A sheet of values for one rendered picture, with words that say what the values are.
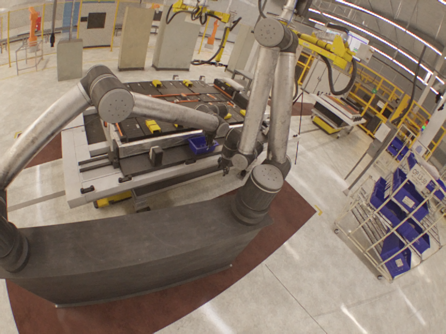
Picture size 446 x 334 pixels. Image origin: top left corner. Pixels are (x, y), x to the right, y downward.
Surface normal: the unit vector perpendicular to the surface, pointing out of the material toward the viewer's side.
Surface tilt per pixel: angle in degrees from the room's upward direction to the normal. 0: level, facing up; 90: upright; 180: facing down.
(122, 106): 90
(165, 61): 90
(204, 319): 0
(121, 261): 0
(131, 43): 90
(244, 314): 0
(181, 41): 90
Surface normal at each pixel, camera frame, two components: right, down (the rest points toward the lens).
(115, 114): 0.65, 0.63
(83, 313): 0.29, -0.72
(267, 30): -0.52, 0.44
